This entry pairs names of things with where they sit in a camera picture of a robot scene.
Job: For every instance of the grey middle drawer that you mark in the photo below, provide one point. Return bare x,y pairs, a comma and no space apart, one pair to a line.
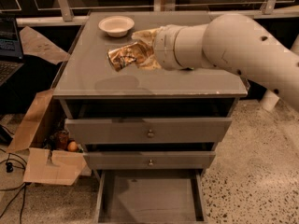
132,160

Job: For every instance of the open cardboard box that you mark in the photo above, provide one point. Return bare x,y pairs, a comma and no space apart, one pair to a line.
37,133

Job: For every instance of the white diagonal pole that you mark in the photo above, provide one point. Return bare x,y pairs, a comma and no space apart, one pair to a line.
269,99

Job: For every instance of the grey bottom drawer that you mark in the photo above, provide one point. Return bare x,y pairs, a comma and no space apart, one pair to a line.
150,197

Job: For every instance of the metal railing frame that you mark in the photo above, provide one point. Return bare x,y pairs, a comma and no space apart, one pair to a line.
65,3

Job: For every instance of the grey drawer cabinet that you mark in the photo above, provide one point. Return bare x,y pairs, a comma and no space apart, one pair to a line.
90,88

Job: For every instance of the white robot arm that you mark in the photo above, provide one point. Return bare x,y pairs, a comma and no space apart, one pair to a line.
232,42

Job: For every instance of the orange fruit in box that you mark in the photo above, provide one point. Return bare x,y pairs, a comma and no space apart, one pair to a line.
72,146

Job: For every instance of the dark red jar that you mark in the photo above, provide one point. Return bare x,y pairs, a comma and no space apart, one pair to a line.
62,140

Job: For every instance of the grey drawer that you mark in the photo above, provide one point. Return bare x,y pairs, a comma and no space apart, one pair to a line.
150,197
142,131
132,160

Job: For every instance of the black laptop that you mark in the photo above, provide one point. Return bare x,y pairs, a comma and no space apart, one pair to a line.
11,54

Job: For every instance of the green chip bag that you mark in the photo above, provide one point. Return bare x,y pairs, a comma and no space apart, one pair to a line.
187,69

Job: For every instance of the orange soda can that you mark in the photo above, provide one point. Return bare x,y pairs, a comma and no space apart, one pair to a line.
135,53

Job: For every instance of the brown cardboard sheet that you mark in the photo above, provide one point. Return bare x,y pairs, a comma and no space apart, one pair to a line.
35,44

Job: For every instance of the grey top drawer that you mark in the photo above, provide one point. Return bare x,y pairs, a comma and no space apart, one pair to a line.
142,131

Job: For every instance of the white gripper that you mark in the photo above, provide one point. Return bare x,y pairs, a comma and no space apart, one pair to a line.
163,48

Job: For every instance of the white paper bowl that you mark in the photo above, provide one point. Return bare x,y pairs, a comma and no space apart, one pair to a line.
116,26

